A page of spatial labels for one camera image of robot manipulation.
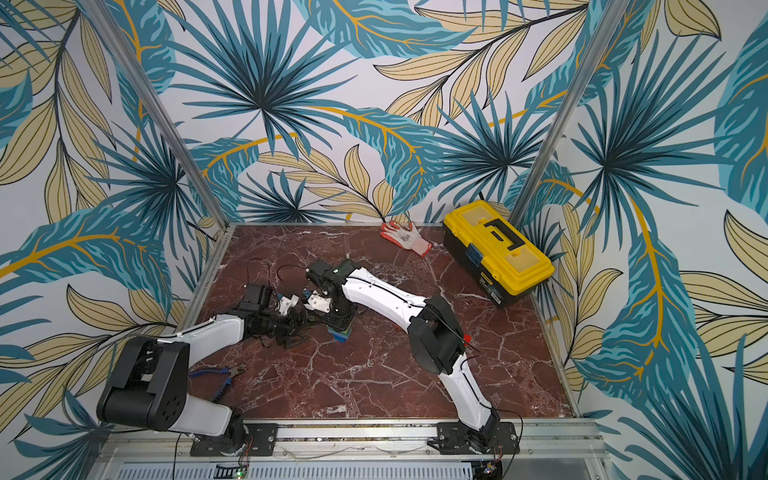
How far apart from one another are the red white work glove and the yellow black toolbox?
0.42 ft

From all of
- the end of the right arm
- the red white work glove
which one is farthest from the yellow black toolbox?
the end of the right arm

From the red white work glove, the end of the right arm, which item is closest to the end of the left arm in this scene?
the end of the right arm

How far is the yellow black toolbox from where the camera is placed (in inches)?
34.7

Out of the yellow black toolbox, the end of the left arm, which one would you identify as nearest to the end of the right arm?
the end of the left arm

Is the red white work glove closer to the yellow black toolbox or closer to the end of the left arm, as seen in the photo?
the yellow black toolbox

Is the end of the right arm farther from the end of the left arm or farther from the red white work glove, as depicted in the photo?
the red white work glove

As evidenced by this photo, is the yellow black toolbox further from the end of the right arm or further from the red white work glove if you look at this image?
the end of the right arm

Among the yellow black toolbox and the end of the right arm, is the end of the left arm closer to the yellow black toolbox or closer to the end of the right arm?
the end of the right arm

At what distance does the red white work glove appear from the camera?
1145 millimetres
